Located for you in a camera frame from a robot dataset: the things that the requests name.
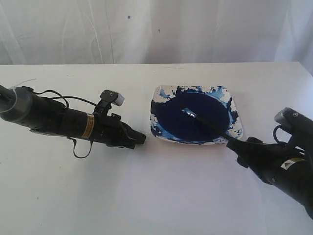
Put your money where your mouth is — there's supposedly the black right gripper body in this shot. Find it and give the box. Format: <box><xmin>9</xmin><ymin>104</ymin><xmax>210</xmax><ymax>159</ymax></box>
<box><xmin>246</xmin><ymin>137</ymin><xmax>288</xmax><ymax>183</ymax></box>

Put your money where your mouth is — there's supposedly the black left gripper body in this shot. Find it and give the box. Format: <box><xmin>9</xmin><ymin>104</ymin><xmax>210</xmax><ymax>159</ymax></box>
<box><xmin>91</xmin><ymin>113</ymin><xmax>130</xmax><ymax>148</ymax></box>

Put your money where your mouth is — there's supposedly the black paintbrush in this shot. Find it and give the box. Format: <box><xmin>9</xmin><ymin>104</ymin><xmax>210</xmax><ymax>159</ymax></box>
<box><xmin>180</xmin><ymin>106</ymin><xmax>233</xmax><ymax>141</ymax></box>

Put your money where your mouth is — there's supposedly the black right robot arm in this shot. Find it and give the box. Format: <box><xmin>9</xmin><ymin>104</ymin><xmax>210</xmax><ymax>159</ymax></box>
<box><xmin>226</xmin><ymin>137</ymin><xmax>313</xmax><ymax>218</ymax></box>

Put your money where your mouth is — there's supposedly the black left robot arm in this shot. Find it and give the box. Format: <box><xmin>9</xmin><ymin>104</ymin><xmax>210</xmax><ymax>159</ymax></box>
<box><xmin>0</xmin><ymin>86</ymin><xmax>146</xmax><ymax>149</ymax></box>

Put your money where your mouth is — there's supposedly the square white plate blue paint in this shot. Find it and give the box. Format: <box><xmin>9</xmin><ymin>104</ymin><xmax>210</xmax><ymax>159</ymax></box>
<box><xmin>150</xmin><ymin>85</ymin><xmax>244</xmax><ymax>145</ymax></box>

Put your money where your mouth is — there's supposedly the white backdrop sheet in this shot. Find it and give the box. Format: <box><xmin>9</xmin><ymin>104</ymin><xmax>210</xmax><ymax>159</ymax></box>
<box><xmin>0</xmin><ymin>0</ymin><xmax>313</xmax><ymax>71</ymax></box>

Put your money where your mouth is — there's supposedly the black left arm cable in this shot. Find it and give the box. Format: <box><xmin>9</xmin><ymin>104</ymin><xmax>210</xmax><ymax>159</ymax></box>
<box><xmin>34</xmin><ymin>90</ymin><xmax>103</xmax><ymax>159</ymax></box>

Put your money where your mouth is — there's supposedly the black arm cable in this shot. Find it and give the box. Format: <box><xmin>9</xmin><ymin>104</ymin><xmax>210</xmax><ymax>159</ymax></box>
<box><xmin>34</xmin><ymin>90</ymin><xmax>103</xmax><ymax>159</ymax></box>
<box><xmin>273</xmin><ymin>124</ymin><xmax>294</xmax><ymax>145</ymax></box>

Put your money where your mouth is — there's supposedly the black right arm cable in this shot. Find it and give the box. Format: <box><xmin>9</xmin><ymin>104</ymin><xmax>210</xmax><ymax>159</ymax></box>
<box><xmin>273</xmin><ymin>124</ymin><xmax>294</xmax><ymax>145</ymax></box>

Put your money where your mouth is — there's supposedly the left wrist camera white front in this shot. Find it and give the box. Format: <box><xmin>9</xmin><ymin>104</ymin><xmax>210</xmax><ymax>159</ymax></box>
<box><xmin>94</xmin><ymin>90</ymin><xmax>125</xmax><ymax>115</ymax></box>

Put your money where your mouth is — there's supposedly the right wrist camera grey front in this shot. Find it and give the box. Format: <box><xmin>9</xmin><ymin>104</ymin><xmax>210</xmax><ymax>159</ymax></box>
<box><xmin>274</xmin><ymin>107</ymin><xmax>313</xmax><ymax>153</ymax></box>

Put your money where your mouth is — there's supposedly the white cable tie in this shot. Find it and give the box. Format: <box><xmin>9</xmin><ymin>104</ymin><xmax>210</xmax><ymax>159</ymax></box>
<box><xmin>9</xmin><ymin>78</ymin><xmax>36</xmax><ymax>90</ymax></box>

